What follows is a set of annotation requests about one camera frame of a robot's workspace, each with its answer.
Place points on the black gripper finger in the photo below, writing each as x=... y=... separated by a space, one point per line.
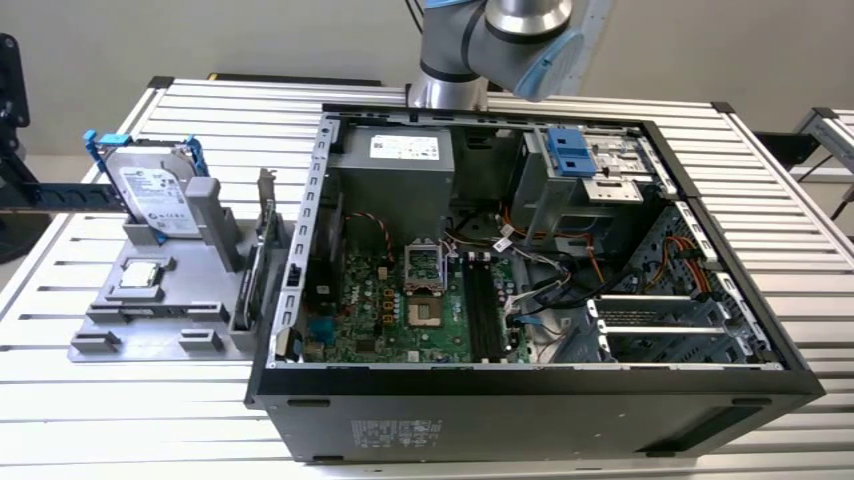
x=80 y=196

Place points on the black RAM slot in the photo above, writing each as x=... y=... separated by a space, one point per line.
x=489 y=307
x=480 y=307
x=473 y=307

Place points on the black round floor base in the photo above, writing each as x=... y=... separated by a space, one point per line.
x=13 y=240

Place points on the hard disk in blue carrier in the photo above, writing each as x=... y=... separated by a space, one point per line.
x=149 y=190

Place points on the silver CPU chip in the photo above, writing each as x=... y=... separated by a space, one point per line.
x=140 y=276

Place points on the grey parts rack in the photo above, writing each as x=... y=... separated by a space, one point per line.
x=189 y=280

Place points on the black Nvidia graphics card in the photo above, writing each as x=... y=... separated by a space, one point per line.
x=256 y=270

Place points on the grey power supply unit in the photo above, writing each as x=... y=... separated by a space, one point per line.
x=393 y=195

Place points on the CPU socket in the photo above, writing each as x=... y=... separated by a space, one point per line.
x=425 y=312

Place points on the green motherboard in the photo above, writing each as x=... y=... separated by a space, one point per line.
x=433 y=340

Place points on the blue plastic drive latch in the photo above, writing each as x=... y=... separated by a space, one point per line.
x=570 y=150

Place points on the black open PC case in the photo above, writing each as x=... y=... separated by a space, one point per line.
x=534 y=425

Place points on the grey metal disk bay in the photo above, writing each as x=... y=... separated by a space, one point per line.
x=660 y=330

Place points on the aluminium slat side table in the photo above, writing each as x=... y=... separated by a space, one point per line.
x=834 y=135

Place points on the black wrist mount bracket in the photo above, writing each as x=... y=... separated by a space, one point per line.
x=13 y=75

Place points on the black table bracket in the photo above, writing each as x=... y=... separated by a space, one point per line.
x=787 y=147

